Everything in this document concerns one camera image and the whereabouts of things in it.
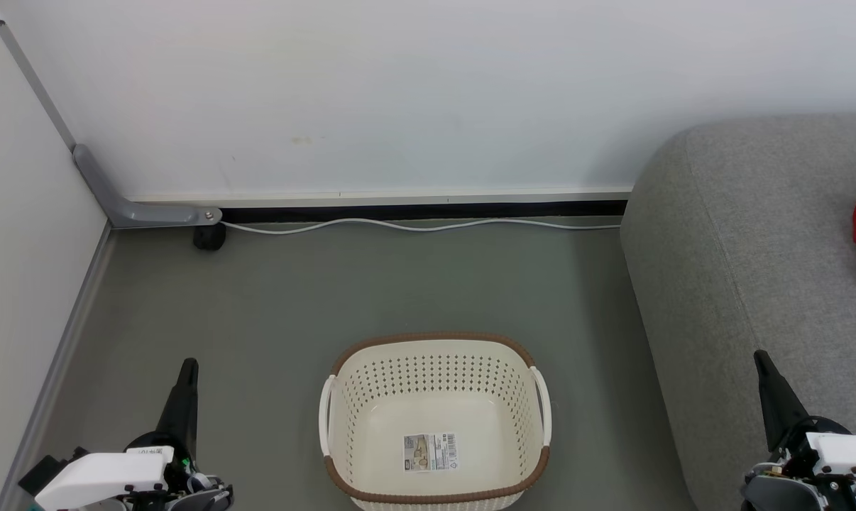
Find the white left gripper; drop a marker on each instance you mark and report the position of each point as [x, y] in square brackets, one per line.
[101, 474]

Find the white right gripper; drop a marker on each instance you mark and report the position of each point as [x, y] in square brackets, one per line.
[843, 448]

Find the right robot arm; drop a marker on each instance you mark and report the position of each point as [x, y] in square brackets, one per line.
[790, 491]

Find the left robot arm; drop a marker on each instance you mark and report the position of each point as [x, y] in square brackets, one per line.
[208, 495]

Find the grey fabric sofa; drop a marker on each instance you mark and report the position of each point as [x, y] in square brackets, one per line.
[754, 241]

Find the grey skirting strip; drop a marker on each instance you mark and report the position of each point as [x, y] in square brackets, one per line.
[66, 348]

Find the black caster wheel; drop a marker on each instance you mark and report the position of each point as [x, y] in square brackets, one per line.
[209, 238]

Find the grey metal partition foot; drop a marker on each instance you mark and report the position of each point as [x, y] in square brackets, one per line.
[140, 213]

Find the printed basket label sticker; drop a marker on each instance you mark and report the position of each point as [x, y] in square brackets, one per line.
[430, 452]

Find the cream laundry basket brown rim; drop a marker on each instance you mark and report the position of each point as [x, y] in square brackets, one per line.
[435, 357]

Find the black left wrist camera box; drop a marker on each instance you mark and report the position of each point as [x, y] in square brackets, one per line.
[41, 473]

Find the silver partition bottom rail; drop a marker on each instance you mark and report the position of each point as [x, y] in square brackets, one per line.
[399, 196]

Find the grey partition frame strip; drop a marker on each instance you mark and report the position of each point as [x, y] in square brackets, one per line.
[34, 78]

